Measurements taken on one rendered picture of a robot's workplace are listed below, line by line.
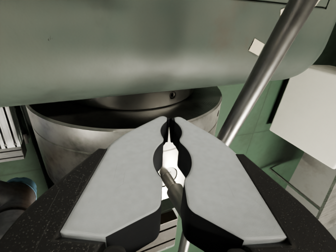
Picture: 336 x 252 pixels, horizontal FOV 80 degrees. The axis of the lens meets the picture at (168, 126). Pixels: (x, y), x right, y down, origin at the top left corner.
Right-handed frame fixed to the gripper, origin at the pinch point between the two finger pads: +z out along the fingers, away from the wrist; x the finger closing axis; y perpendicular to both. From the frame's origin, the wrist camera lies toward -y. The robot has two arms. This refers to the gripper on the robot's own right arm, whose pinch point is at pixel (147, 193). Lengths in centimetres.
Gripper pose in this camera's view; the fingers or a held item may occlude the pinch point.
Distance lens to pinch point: 54.2
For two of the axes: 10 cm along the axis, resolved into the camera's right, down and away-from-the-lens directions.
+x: 4.0, 4.7, -7.9
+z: 9.2, -1.5, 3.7
